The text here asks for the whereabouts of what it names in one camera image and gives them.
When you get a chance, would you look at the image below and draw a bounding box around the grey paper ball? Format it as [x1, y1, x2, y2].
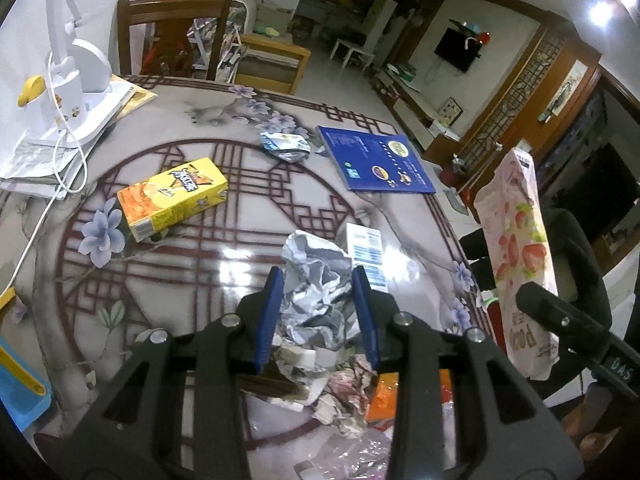
[280, 230, 359, 351]

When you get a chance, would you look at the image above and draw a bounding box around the white blue medicine box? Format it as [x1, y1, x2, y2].
[346, 223, 388, 292]

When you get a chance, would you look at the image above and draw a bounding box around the pink grey paper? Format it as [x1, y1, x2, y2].
[312, 354, 378, 439]

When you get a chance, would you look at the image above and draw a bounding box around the yellow iced tea carton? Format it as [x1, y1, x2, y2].
[117, 157, 229, 242]

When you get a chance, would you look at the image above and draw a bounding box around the pink strawberry snack bag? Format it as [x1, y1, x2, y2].
[474, 148, 559, 380]

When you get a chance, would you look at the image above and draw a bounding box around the red green trash bin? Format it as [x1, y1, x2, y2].
[480, 290, 506, 353]

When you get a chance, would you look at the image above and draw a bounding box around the orange wrapper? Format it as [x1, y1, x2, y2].
[364, 370, 454, 422]

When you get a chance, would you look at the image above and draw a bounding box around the blue booklet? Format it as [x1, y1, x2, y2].
[318, 126, 436, 195]

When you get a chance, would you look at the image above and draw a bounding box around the crumpled blue white wrapper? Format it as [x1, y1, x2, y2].
[259, 132, 311, 164]

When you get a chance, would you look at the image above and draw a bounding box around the tv cabinet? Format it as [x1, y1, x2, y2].
[373, 70, 459, 152]

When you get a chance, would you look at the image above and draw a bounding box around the blue yellow tray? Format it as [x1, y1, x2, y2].
[0, 340, 52, 432]

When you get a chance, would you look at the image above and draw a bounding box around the wooden bench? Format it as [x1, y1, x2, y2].
[234, 34, 311, 96]

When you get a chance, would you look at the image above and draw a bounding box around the white coffee table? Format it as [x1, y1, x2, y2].
[329, 39, 374, 73]

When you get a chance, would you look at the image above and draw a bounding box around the stack of papers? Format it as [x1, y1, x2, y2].
[1, 76, 156, 200]

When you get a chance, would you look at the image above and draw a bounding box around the red bag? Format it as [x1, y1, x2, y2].
[140, 0, 194, 77]

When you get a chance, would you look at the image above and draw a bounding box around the white desk lamp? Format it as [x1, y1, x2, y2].
[24, 0, 134, 148]

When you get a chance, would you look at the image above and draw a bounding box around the wooden chair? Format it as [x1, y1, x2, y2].
[116, 0, 232, 80]

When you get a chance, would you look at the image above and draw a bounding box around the white lamp cable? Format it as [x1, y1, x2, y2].
[8, 52, 89, 291]

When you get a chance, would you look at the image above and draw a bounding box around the wall television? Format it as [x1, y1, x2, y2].
[434, 28, 483, 73]

